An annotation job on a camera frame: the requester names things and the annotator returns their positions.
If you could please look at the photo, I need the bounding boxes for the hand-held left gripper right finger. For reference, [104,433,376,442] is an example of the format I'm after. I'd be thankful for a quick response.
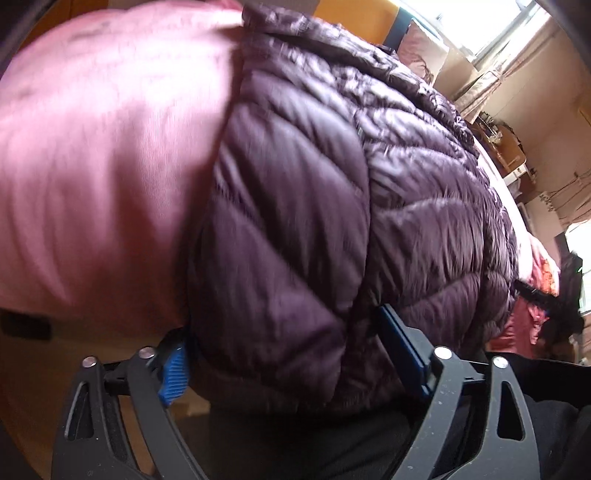
[378,305,542,480]

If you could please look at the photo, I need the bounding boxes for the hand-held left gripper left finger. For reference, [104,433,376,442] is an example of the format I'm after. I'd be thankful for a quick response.
[52,329,209,480]

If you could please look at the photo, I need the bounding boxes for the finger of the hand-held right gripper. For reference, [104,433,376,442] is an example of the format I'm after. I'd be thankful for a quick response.
[514,279,555,310]

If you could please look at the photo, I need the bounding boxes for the purple quilted jacket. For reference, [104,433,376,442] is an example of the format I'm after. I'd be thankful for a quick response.
[187,2,521,408]

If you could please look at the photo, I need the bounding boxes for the red patterned cloth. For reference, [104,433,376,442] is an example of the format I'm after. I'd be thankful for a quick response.
[488,240,562,354]

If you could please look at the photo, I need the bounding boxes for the person's black pants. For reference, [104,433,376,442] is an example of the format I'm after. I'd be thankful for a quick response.
[208,353,591,480]

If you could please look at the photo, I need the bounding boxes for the cluttered wooden desk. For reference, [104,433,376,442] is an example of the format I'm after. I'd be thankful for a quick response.
[475,112,528,186]

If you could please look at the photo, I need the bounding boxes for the pink star print curtain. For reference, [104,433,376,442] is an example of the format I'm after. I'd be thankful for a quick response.
[456,41,570,121]

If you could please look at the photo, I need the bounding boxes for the pink bed sheet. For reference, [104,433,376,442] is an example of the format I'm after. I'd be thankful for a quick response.
[0,0,246,326]

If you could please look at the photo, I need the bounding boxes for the pink deer print pillow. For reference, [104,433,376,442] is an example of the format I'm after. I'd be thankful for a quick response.
[396,20,451,88]

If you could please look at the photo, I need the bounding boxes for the grey yellow blue headboard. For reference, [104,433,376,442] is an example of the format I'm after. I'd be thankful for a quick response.
[308,0,409,49]

